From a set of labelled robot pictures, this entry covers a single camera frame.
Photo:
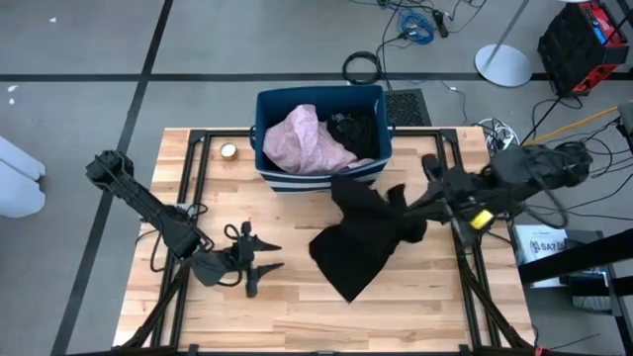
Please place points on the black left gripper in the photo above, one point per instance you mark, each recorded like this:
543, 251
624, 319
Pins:
244, 259

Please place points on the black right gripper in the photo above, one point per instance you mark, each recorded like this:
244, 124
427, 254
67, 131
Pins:
465, 198

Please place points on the large black hoodie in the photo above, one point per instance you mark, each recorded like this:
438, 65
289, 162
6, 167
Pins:
361, 237

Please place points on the small black garment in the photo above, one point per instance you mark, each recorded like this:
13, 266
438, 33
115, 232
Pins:
356, 133

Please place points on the pink white checked shirt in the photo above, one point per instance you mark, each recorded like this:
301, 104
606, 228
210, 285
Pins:
301, 146

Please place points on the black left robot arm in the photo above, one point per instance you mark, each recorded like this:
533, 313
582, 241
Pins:
163, 222

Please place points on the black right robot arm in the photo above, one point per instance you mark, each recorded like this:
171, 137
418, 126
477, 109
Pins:
534, 173

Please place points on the black floor grate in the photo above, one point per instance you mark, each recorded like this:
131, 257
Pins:
408, 109

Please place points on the white power strip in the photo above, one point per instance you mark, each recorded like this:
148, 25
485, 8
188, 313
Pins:
499, 133

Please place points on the small round white cup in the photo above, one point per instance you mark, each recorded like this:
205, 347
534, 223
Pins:
228, 151

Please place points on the white printed box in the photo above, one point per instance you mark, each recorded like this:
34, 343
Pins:
539, 247

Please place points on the white floor lamp stand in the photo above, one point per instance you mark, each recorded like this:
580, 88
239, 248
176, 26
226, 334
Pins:
504, 66

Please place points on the yellow stick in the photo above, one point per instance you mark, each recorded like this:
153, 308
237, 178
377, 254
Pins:
569, 126

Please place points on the black side stand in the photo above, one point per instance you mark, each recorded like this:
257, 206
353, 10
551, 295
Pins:
583, 254

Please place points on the navy white striped fabric basket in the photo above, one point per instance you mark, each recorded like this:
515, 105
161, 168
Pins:
277, 101

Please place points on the black power adapter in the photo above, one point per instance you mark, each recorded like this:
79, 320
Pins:
440, 24

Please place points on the red clamp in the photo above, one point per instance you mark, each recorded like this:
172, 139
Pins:
542, 351

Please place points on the red black tool case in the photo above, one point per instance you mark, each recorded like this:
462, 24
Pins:
569, 49

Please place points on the grey box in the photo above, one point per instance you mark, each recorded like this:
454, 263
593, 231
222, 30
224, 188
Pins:
626, 118

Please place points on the white rounded object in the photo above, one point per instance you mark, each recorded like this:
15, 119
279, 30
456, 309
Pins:
20, 198
20, 158

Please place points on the black aluminium table frame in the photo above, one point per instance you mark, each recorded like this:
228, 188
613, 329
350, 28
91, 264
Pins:
196, 134

